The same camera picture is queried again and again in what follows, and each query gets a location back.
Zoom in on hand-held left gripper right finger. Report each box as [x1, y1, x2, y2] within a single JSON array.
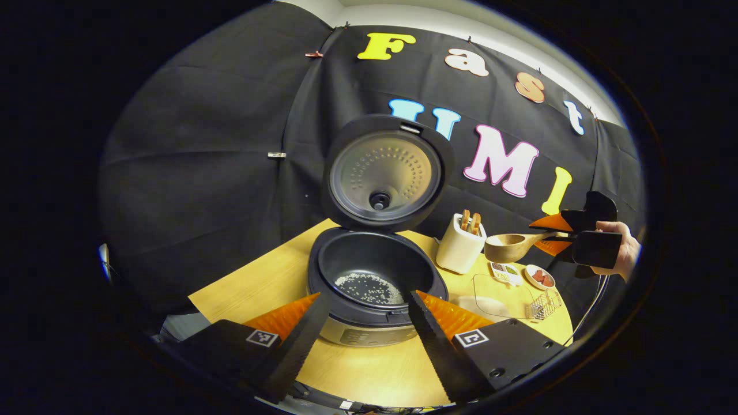
[[408, 290, 568, 404]]

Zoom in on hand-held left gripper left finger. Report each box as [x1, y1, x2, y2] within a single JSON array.
[[167, 291, 332, 404]]

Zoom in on clear box of rice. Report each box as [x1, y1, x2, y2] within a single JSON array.
[[458, 273, 548, 322]]

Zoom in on wooden spoon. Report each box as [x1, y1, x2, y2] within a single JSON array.
[[484, 232, 571, 264]]

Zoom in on white rice grains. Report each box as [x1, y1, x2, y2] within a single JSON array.
[[334, 274, 404, 305]]

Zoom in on dark grey rice cooker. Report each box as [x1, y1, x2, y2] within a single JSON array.
[[307, 114, 456, 346]]

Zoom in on round white plate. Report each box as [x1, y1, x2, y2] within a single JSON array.
[[524, 264, 556, 291]]

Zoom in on white divided bean dish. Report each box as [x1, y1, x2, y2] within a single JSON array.
[[489, 262, 522, 286]]

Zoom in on white toaster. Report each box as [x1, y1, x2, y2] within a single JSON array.
[[436, 210, 488, 275]]

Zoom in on black backdrop cloth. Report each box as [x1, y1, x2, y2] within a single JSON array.
[[98, 3, 646, 323]]

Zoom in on white cable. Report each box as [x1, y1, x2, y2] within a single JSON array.
[[568, 276, 610, 346]]

